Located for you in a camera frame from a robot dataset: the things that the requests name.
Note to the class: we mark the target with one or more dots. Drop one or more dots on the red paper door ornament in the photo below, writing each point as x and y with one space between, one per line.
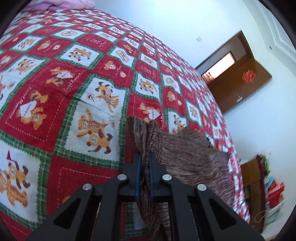
249 76

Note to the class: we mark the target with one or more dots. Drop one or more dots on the brown wooden door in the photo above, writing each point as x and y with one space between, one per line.
229 89

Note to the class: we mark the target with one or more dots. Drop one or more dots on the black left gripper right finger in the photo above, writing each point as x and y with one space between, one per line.
196 213

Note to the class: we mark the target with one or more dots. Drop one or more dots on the red checkered bear bedspread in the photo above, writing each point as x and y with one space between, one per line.
69 81

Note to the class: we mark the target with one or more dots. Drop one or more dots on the brown wooden cabinet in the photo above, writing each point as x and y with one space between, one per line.
253 174

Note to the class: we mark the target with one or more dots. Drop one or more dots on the pink folded quilt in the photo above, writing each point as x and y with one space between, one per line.
42 5

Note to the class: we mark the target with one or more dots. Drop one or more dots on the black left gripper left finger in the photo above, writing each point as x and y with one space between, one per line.
93 212

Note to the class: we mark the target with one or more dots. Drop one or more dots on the brown knitted sweater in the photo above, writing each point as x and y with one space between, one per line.
186 155

